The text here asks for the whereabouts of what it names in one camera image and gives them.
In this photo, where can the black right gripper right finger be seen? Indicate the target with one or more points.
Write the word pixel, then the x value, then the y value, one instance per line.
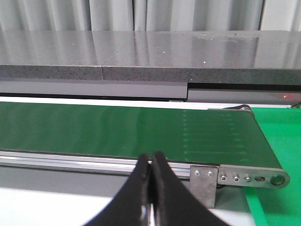
pixel 174 205

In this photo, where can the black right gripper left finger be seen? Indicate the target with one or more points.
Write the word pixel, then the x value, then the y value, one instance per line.
pixel 130 206

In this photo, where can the green conveyor belt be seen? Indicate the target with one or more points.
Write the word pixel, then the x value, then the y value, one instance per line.
pixel 208 136

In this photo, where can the bright green mat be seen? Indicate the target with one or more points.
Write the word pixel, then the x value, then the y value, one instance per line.
pixel 282 128

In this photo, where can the grey panel under counter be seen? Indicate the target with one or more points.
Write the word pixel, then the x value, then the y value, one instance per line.
pixel 162 91

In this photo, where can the grey stone counter slab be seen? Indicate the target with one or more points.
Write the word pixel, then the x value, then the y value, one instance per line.
pixel 230 57

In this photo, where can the white pleated curtain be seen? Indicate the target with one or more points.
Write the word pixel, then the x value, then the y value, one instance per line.
pixel 150 15

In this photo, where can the metal conveyor end bracket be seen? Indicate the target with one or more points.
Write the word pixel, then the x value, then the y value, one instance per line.
pixel 204 179

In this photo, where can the aluminium conveyor side rail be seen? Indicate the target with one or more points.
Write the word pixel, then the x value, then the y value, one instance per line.
pixel 72 163

